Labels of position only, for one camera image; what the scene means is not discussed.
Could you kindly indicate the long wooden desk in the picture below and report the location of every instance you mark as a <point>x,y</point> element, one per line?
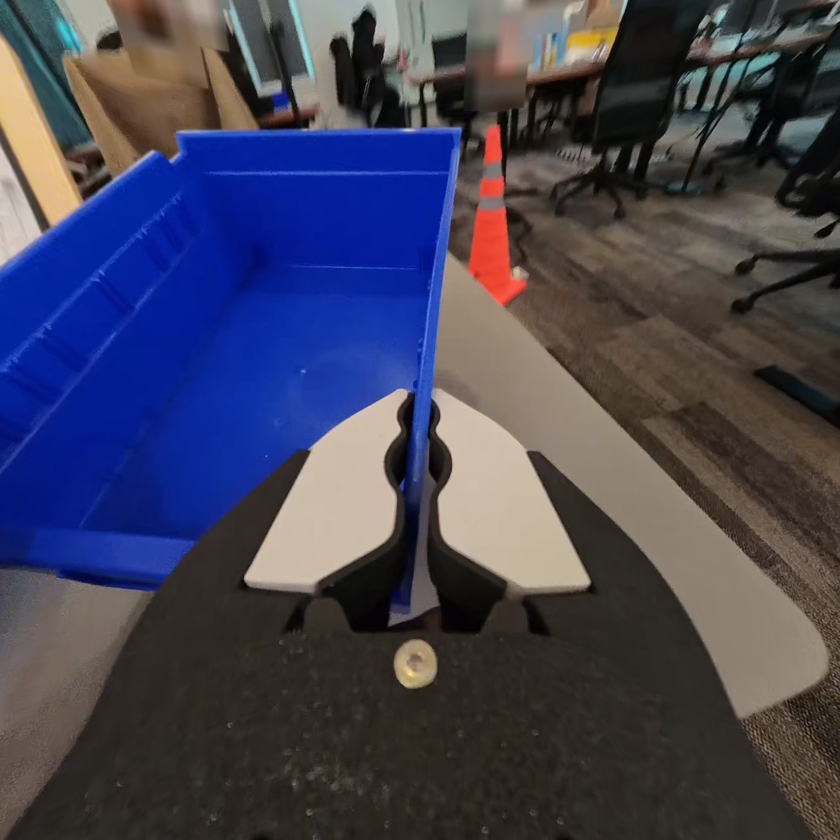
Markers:
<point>564,72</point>

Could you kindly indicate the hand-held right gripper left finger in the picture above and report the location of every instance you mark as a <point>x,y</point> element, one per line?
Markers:
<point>328,518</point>

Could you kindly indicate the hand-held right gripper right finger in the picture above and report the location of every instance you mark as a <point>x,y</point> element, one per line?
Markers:
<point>505,518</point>

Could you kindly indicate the printed instruction sheet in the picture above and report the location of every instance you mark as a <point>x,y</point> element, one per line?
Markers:
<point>13,210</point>

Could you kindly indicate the orange traffic cone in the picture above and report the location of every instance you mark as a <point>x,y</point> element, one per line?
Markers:
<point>492,256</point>

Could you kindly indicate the blue plastic bin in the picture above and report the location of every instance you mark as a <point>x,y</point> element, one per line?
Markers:
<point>262,361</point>

